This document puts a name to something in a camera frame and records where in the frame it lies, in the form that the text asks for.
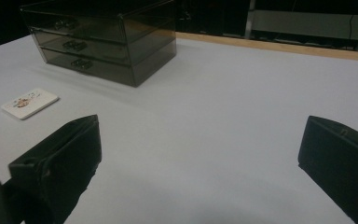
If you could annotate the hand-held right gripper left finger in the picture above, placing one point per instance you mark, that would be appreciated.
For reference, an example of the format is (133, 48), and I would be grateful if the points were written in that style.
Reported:
(62, 161)

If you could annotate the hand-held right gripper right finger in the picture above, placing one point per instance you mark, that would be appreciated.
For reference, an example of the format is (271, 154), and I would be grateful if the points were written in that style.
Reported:
(341, 161)

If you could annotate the smoky transparent drawer organizer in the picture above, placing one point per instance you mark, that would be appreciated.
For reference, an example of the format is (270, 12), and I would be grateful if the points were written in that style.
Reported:
(105, 40)

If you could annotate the white table mat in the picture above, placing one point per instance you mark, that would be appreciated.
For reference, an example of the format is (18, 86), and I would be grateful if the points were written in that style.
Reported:
(199, 124)

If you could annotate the wooden table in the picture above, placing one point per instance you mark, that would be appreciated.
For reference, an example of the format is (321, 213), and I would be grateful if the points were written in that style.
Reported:
(261, 45)

